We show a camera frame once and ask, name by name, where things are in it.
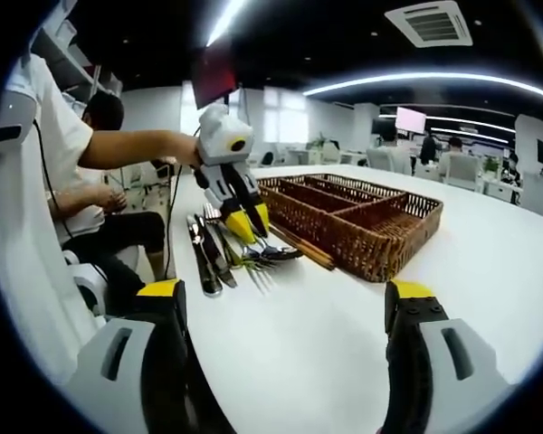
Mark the grey chest-worn device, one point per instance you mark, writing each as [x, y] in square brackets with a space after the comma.
[13, 106]

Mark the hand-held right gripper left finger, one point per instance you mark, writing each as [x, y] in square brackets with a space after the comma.
[163, 370]

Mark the white ceiling light strip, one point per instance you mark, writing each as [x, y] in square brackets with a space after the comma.
[412, 79]
[224, 22]

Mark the white rounded object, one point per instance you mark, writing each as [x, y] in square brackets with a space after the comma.
[88, 285]

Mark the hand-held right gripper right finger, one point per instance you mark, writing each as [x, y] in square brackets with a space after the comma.
[416, 370]

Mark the grey metal shelving rack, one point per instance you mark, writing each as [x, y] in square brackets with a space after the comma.
[79, 74]

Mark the dark red screen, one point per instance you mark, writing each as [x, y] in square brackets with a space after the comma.
[212, 77]

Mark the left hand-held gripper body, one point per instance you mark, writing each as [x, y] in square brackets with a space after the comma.
[219, 135]

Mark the steel spoon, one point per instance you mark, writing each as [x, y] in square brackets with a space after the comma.
[289, 253]
[264, 254]

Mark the pink display screen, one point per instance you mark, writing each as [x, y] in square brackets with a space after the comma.
[412, 118]

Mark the brown wicker storage slots tray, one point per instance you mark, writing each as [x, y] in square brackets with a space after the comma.
[366, 226]

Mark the white ceiling air vent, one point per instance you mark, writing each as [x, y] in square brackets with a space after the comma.
[430, 22]

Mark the green potted plant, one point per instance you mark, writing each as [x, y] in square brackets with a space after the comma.
[489, 165]

